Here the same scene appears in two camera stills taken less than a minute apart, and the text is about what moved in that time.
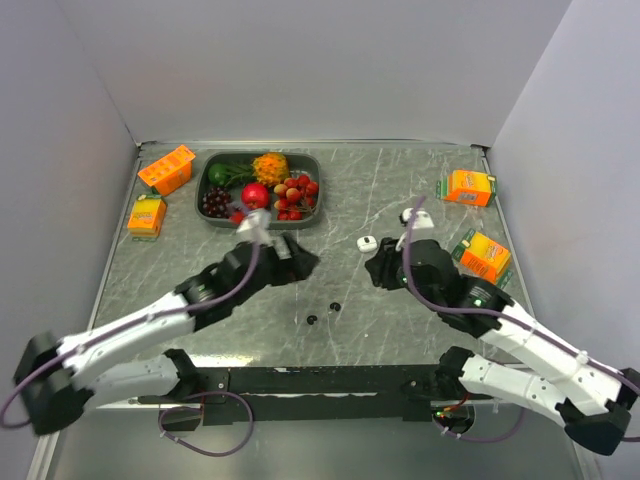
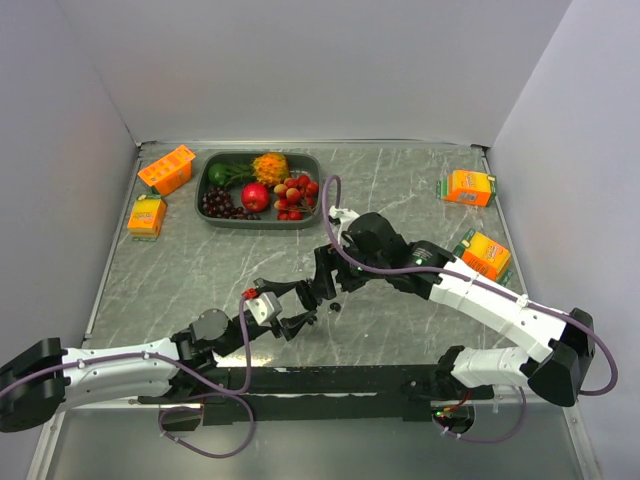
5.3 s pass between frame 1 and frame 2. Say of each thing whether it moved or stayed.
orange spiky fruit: stayed
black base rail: stayed
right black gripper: moved
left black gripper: moved
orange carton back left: stayed
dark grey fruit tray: stayed
